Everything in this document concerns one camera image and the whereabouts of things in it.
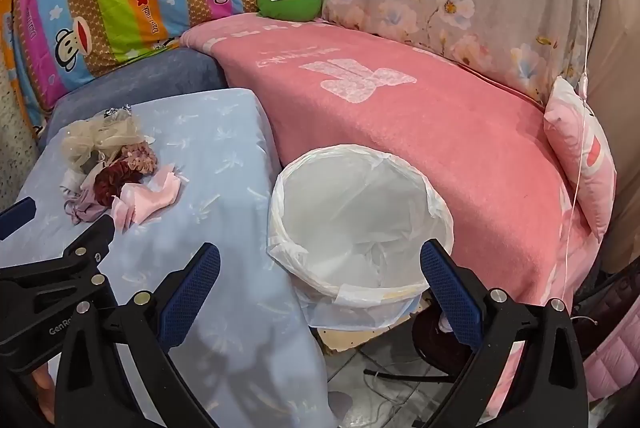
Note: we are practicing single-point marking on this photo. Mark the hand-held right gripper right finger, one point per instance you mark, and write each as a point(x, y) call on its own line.
point(450, 293)

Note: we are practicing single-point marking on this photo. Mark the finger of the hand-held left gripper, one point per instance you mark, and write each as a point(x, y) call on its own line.
point(92, 240)
point(17, 217)

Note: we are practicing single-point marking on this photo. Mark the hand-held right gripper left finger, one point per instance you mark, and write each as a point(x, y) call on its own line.
point(192, 288)

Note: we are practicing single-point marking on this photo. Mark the lilac cloth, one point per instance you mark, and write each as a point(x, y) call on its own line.
point(85, 210)

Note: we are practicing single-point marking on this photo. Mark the white glove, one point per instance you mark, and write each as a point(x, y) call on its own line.
point(75, 183)

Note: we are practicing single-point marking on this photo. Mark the dark red velvet scrunchie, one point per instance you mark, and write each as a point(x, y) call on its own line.
point(112, 183)

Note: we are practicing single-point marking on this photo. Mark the pink cloth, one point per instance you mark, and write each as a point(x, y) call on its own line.
point(155, 198)

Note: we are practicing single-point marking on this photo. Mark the pink floral scrunchie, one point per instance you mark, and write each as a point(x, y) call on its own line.
point(140, 161)

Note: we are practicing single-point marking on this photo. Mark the trash bin with white liner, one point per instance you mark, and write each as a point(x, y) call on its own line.
point(350, 208)

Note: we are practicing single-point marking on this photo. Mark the person's left hand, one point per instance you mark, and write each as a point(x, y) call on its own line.
point(44, 395)

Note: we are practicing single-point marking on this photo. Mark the dark round stool base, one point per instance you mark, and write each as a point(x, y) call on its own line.
point(430, 338)

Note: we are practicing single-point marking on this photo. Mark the tan cardboard piece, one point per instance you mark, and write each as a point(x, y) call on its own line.
point(350, 339)

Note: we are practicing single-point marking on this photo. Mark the light blue palm print pillow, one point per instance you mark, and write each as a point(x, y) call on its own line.
point(210, 158)

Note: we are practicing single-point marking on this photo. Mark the pink blanket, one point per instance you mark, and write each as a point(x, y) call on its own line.
point(400, 133)

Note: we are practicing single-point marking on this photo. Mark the blue-grey cushion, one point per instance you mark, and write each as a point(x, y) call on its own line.
point(150, 78)

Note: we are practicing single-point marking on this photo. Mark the pink quilted cover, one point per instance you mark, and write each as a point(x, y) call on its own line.
point(615, 358)

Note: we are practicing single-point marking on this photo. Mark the pink printed pillow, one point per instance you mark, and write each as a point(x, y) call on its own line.
point(585, 158)

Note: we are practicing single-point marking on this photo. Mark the beige curtain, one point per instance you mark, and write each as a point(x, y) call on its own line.
point(620, 58)

